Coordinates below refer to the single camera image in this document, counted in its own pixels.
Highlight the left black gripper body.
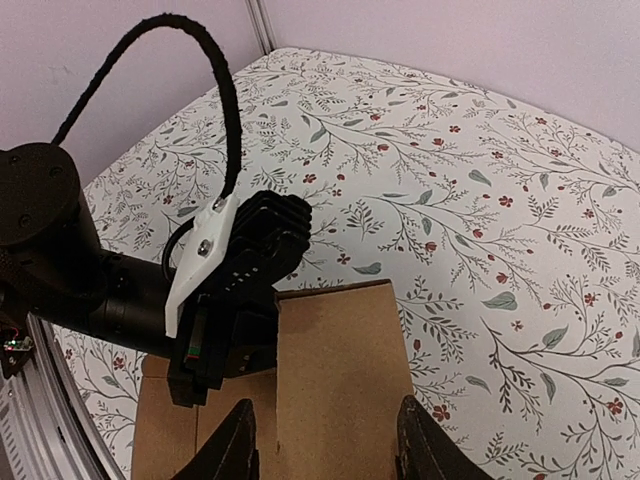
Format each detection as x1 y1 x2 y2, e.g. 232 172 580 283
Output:
167 234 306 407

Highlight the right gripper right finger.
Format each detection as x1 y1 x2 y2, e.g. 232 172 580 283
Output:
395 395 492 480

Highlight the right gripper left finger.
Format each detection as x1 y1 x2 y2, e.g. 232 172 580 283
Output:
172 399 259 480

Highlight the brown cardboard box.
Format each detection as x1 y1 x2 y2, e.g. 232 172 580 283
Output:
131 280 413 479

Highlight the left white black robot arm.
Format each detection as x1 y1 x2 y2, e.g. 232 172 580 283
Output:
1 143 312 407

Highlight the floral patterned table mat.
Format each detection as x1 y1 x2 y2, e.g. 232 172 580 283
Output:
52 47 640 480

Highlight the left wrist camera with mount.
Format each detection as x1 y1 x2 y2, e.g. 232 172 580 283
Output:
165 190 312 338

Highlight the front aluminium rail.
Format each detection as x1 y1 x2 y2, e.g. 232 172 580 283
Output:
1 316 124 479

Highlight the left aluminium frame post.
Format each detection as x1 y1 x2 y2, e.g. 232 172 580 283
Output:
245 0 276 55

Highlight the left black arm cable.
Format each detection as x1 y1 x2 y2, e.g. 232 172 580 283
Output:
52 14 244 201

